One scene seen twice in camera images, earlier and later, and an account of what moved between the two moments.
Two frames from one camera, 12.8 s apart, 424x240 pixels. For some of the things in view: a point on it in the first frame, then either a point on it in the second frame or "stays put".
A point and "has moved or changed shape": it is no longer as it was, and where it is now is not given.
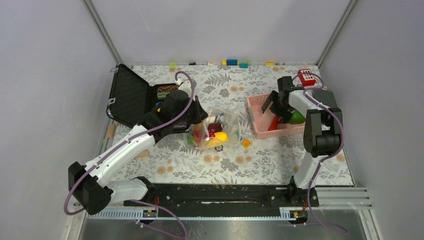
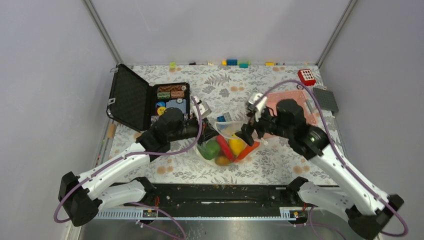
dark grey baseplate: (325, 96) stays put
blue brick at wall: (233, 62) stays put
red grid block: (306, 77) stays put
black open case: (130, 98) stays put
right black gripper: (284, 116) to (245, 134)
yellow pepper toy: (219, 138) to (237, 145)
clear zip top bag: (222, 127) has moved or changed shape
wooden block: (111, 130) stays put
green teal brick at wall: (243, 65) stays put
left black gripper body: (192, 115) to (204, 126)
